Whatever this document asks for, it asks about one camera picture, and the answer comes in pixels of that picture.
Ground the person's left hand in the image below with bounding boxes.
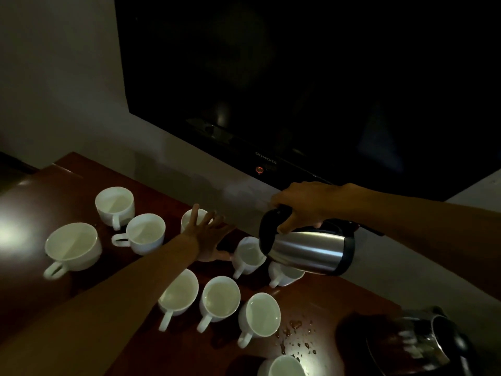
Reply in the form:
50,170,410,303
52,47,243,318
181,203,236,264

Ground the person's right hand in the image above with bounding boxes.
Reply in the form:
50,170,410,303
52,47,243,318
269,180,356,236

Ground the white ceramic cup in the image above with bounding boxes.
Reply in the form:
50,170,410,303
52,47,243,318
237,292,282,349
268,260,306,289
256,355,307,376
232,236,268,280

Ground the steel kettle with black lid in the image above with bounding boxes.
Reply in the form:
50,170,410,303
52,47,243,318
258,205,359,277

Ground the group of white cups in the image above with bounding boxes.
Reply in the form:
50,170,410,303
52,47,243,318
43,186,242,334

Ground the person's left forearm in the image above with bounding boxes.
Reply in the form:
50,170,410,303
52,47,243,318
0,232,200,376

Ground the person's right forearm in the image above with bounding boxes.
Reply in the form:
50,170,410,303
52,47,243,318
344,183,501,302

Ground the dark red wooden table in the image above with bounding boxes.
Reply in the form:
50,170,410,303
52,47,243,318
0,151,404,376

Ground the black and steel kettle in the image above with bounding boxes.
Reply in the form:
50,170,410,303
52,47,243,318
364,305,482,376

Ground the black wall television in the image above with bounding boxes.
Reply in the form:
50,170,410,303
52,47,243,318
113,0,501,202

